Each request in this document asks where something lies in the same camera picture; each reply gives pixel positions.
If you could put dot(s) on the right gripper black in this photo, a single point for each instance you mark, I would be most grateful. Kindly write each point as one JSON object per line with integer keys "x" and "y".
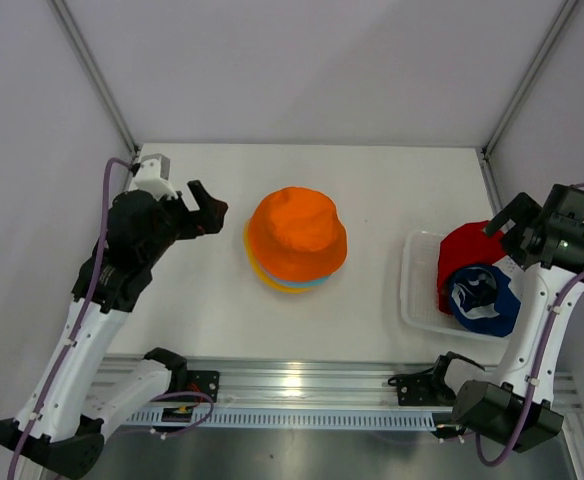
{"x": 522, "y": 210}

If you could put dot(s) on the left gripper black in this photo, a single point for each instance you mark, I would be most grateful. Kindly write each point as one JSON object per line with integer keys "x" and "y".
{"x": 208, "y": 219}

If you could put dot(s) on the red hat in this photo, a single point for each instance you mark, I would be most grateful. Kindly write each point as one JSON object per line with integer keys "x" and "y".
{"x": 465, "y": 246}

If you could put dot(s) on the orange bucket hat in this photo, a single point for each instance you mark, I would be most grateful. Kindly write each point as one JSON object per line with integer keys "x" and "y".
{"x": 295, "y": 234}

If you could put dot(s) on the blue cap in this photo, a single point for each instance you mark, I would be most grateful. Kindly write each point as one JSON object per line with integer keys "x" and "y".
{"x": 484, "y": 300}

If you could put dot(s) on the teal bucket hat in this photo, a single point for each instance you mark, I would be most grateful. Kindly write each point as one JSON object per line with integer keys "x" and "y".
{"x": 301, "y": 285}

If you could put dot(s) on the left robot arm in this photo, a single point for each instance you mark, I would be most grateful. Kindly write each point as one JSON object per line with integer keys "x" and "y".
{"x": 61, "y": 428}

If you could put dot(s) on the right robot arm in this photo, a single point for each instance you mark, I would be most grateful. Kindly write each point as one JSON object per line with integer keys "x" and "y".
{"x": 512, "y": 405}

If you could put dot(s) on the white plastic basket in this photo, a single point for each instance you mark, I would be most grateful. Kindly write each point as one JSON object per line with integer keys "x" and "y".
{"x": 418, "y": 291}

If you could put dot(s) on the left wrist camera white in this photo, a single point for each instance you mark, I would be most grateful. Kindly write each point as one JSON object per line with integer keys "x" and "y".
{"x": 152, "y": 176}

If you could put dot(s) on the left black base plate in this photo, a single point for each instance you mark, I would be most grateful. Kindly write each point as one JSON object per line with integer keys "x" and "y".
{"x": 206, "y": 382}

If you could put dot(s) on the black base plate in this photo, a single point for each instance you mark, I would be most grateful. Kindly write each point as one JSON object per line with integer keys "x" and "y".
{"x": 206, "y": 382}
{"x": 421, "y": 389}

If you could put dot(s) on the aluminium mounting rail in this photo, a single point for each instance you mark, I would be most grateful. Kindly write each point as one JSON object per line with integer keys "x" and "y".
{"x": 304, "y": 384}

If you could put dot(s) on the right aluminium frame post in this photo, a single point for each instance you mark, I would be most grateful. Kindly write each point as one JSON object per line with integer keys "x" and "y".
{"x": 549, "y": 43}

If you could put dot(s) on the aluminium frame post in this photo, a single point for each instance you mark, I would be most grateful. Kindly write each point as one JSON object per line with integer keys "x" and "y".
{"x": 85, "y": 57}
{"x": 549, "y": 43}

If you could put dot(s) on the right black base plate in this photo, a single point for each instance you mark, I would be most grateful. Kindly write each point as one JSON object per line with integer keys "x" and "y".
{"x": 421, "y": 389}

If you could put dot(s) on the white slotted cable duct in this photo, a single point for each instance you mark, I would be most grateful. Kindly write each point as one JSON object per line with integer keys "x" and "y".
{"x": 226, "y": 417}

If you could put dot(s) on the left aluminium frame post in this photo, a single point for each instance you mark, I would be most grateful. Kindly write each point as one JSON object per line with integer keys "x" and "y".
{"x": 85, "y": 57}

